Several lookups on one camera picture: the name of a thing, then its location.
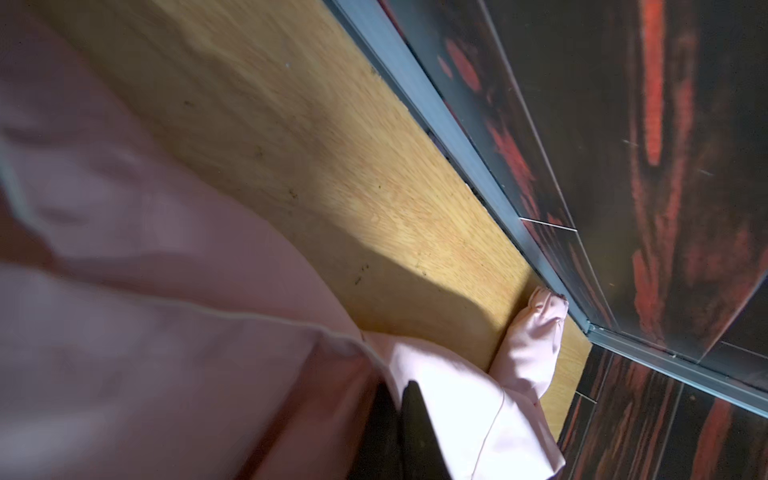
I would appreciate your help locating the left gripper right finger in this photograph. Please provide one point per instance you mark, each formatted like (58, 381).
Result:
(421, 454)

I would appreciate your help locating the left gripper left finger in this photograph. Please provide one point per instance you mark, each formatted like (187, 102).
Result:
(379, 455)

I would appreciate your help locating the pink zip jacket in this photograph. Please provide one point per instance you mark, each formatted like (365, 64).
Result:
(153, 328)

